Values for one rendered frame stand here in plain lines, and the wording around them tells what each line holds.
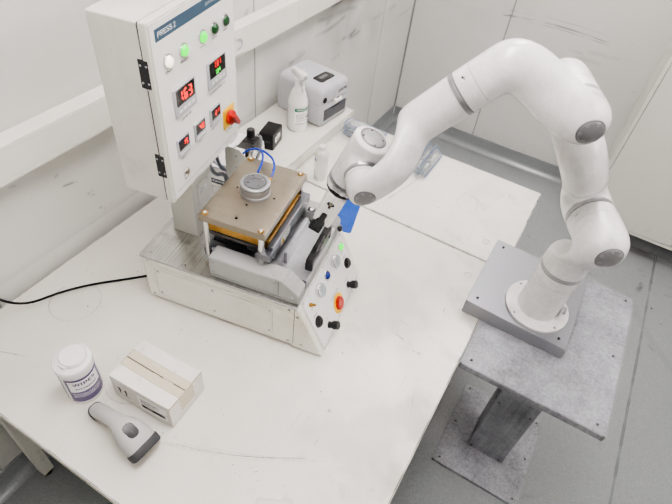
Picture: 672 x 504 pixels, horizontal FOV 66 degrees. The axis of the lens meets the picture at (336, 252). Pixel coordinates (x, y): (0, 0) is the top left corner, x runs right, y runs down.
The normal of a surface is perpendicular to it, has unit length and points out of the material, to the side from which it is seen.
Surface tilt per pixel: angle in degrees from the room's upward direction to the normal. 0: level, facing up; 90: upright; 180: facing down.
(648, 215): 90
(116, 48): 90
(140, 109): 90
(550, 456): 0
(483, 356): 0
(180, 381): 2
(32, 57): 90
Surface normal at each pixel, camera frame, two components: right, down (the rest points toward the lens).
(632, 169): -0.50, 0.58
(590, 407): 0.10, -0.70
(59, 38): 0.86, 0.42
